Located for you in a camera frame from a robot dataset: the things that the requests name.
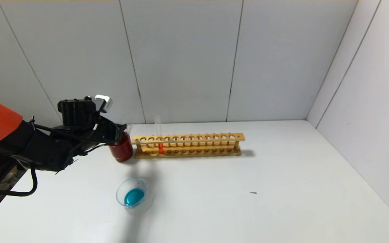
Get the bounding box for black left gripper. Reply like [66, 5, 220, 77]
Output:
[94, 115, 128, 145]

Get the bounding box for test tube with red pigment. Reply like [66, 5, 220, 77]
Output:
[154, 115, 165, 155]

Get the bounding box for wooden test tube rack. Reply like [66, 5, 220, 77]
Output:
[131, 133, 245, 159]

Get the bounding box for dark red plastic cup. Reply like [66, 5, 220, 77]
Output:
[109, 132, 134, 162]

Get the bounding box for clear glass beaker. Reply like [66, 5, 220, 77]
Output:
[116, 177, 155, 215]

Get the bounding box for grey floor clutter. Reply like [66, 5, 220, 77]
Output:
[0, 170, 19, 191]

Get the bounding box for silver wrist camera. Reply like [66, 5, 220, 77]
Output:
[94, 94, 113, 113]

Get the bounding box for black camera cable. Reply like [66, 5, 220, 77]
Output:
[0, 165, 38, 197]

